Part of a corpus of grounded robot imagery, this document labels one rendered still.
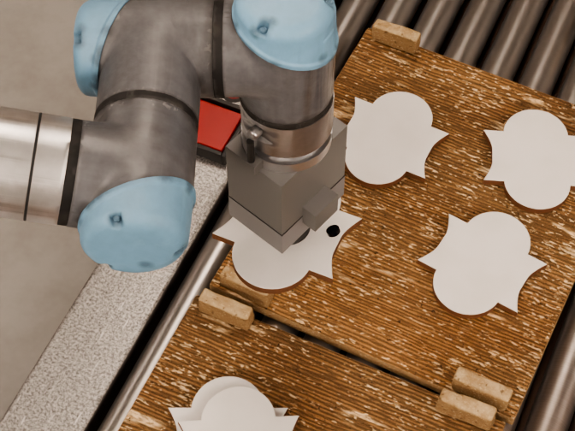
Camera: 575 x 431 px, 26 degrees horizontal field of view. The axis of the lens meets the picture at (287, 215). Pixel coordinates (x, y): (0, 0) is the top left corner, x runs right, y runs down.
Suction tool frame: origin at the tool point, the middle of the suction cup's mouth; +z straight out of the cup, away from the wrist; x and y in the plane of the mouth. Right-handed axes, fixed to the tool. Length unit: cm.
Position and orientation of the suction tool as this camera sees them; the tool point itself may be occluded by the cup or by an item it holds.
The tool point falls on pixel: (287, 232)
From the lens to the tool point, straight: 115.9
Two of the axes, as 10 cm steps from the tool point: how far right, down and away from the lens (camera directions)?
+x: -7.5, -5.5, 3.6
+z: 0.0, 5.5, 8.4
